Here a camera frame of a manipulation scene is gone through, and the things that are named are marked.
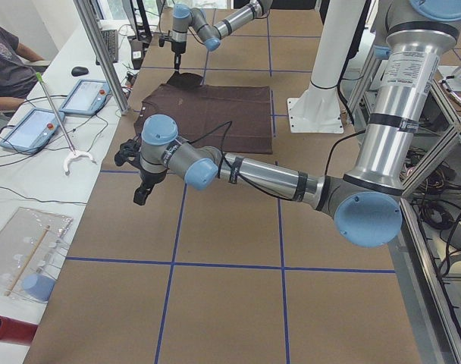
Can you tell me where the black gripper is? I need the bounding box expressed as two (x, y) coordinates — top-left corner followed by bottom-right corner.
(133, 168), (167, 206)
(171, 41), (186, 71)

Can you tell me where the brown t-shirt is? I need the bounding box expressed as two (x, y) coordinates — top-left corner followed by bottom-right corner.
(134, 73), (272, 154)

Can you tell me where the black keyboard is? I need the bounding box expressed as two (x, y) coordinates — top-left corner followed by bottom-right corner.
(99, 30), (119, 63)

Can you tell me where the reacher grabber stick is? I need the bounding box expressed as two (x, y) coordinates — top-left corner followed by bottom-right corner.
(36, 72), (96, 176)

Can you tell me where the black computer mouse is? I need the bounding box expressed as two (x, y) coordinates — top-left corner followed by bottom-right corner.
(71, 66), (89, 77)

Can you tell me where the far teach pendant tablet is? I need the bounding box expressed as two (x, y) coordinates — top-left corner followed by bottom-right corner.
(59, 79), (110, 116)

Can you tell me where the teach pendant tablet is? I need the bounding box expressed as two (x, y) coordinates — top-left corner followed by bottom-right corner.
(0, 108), (59, 155)
(59, 79), (110, 116)

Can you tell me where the near teach pendant tablet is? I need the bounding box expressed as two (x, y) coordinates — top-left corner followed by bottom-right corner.
(0, 108), (59, 155)

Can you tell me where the clear plastic bag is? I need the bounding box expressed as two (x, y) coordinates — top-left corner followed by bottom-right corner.
(0, 208), (73, 303)

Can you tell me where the light blue cap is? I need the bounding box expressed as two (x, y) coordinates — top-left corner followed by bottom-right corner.
(22, 274), (56, 302)

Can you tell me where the seated person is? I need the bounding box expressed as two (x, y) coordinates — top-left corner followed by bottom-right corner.
(0, 27), (44, 111)

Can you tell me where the red cylinder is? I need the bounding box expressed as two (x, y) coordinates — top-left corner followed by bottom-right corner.
(0, 315), (38, 346)

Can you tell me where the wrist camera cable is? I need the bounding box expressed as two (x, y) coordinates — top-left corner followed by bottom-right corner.
(184, 120), (292, 202)

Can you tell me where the aluminium frame post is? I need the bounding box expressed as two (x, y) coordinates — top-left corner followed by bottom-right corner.
(74, 0), (130, 115)

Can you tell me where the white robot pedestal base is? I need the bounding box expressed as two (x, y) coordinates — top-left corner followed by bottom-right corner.
(287, 0), (365, 133)

